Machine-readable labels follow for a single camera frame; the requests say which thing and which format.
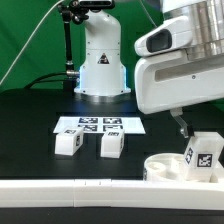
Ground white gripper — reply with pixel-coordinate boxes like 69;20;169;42
135;50;224;138

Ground white round stool seat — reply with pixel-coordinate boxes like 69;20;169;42
143;153;214;183

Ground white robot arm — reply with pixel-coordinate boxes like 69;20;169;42
75;0;224;137

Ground white marker sheet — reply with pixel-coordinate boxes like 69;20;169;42
54;116;145;134

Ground white L-shaped fence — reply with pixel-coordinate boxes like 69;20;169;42
0;156;224;211

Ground black cables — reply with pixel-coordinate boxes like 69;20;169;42
23;71;80;90

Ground black camera stand pole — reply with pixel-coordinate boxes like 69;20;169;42
58;0;115;87

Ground white cable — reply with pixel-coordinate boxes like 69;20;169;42
0;0;64;87

